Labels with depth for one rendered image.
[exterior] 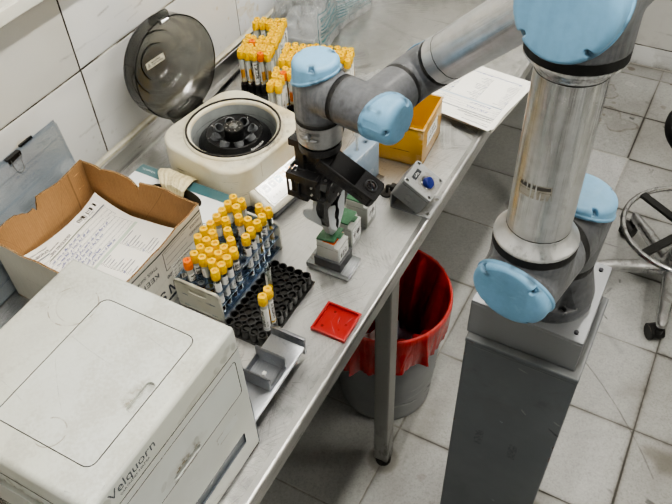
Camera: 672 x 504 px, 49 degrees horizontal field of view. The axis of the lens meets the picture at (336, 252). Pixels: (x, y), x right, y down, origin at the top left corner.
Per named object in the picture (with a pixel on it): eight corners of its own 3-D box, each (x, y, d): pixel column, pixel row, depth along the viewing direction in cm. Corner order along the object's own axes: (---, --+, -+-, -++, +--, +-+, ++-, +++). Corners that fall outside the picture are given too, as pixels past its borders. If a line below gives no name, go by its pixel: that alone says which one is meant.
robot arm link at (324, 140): (350, 110, 117) (326, 138, 113) (351, 133, 121) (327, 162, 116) (309, 98, 120) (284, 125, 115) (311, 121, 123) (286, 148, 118)
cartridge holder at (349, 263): (348, 282, 138) (347, 269, 135) (306, 266, 141) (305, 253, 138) (361, 262, 141) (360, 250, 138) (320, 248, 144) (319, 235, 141)
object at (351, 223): (352, 250, 143) (351, 225, 138) (330, 242, 145) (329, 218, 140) (361, 237, 146) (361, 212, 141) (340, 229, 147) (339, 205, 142)
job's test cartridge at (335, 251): (339, 270, 138) (338, 247, 133) (317, 262, 139) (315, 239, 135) (349, 256, 140) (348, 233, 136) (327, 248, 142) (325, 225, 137)
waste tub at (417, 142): (421, 168, 159) (424, 131, 152) (364, 154, 163) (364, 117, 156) (441, 133, 167) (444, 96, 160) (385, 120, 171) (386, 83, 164)
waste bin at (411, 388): (410, 460, 207) (417, 371, 175) (298, 408, 220) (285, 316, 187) (460, 360, 229) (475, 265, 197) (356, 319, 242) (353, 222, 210)
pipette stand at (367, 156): (357, 206, 152) (356, 169, 144) (330, 193, 155) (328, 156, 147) (384, 179, 157) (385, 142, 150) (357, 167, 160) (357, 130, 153)
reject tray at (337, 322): (344, 344, 128) (344, 341, 127) (310, 329, 130) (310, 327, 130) (361, 316, 132) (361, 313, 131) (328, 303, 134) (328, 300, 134)
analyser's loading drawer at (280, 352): (240, 450, 113) (236, 433, 109) (205, 432, 115) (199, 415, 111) (307, 352, 125) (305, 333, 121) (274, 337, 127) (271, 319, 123)
